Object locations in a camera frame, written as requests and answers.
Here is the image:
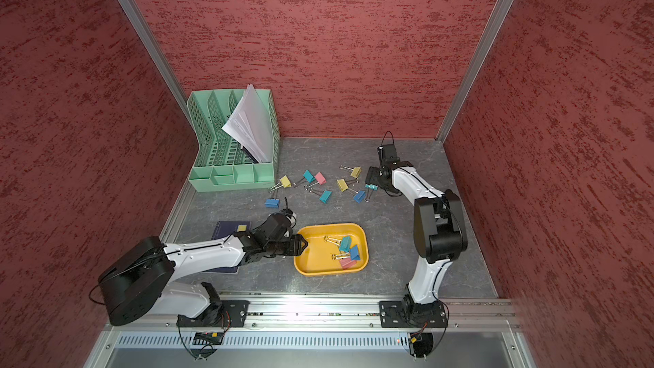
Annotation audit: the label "yellow plastic storage box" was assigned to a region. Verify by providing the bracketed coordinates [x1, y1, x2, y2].
[294, 223, 370, 277]

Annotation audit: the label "pink binder clip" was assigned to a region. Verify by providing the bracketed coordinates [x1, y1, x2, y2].
[339, 258, 358, 270]
[315, 172, 326, 185]

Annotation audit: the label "blue binder clip front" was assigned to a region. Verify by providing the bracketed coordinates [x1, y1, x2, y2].
[331, 246, 360, 262]

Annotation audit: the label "blue binder clip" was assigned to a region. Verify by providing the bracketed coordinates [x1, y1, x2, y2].
[350, 189, 365, 203]
[331, 246, 360, 262]
[265, 198, 280, 209]

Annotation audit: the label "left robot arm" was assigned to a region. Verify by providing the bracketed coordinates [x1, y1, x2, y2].
[98, 209, 308, 327]

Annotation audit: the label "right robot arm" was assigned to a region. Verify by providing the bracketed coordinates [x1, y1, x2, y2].
[365, 163, 468, 315]

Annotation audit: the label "olive yellow binder clip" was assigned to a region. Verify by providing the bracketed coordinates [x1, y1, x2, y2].
[340, 165, 362, 178]

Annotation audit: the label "blue binder clip center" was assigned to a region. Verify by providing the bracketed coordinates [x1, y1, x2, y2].
[350, 189, 365, 203]

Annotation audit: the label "blue binder clip left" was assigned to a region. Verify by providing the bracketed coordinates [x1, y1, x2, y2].
[265, 198, 280, 209]

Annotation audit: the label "yellow binder clip center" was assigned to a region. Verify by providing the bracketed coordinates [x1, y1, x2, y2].
[337, 179, 349, 192]

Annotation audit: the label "dark blue notebook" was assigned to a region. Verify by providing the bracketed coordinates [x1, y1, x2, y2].
[209, 221, 251, 274]

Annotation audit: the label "green plastic desk organizer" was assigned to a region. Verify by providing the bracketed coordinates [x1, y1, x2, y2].
[187, 89, 281, 193]

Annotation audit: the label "white papers in organizer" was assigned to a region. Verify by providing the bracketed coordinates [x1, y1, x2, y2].
[221, 85, 274, 164]

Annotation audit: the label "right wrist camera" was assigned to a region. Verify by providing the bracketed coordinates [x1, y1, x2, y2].
[377, 143, 400, 166]

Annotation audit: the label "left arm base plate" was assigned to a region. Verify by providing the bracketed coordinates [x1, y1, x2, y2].
[176, 300, 250, 330]

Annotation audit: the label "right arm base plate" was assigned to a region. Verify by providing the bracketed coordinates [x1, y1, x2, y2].
[378, 297, 448, 329]

